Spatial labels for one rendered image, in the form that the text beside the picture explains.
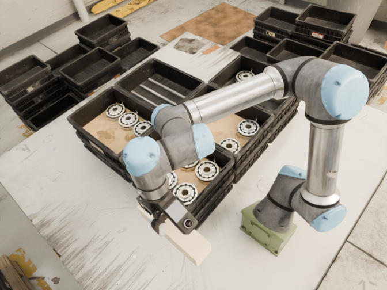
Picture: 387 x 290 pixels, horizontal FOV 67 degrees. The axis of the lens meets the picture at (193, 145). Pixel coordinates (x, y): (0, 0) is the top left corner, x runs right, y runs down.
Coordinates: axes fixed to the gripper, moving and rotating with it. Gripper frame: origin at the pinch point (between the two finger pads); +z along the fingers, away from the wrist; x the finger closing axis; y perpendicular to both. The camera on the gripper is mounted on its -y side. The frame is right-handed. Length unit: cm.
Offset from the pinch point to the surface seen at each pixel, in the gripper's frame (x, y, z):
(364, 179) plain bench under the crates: -80, -35, 39
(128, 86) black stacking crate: -46, 86, 21
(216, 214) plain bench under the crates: -24.5, 5.1, 38.9
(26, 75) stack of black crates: -26, 214, 60
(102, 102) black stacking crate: -28, 85, 20
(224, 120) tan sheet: -61, 30, 26
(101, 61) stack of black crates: -76, 175, 60
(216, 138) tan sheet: -50, 25, 26
